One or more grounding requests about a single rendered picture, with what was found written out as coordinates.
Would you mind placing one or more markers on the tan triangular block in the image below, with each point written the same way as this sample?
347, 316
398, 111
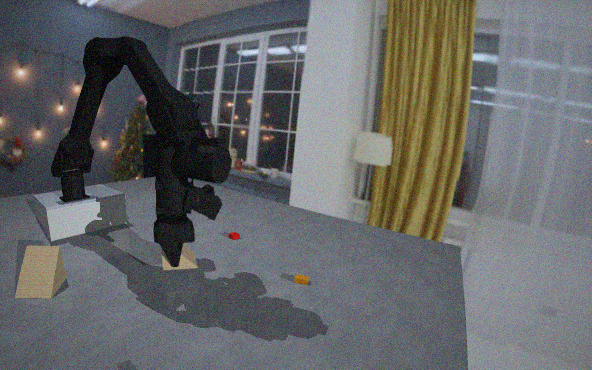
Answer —
187, 260
42, 272

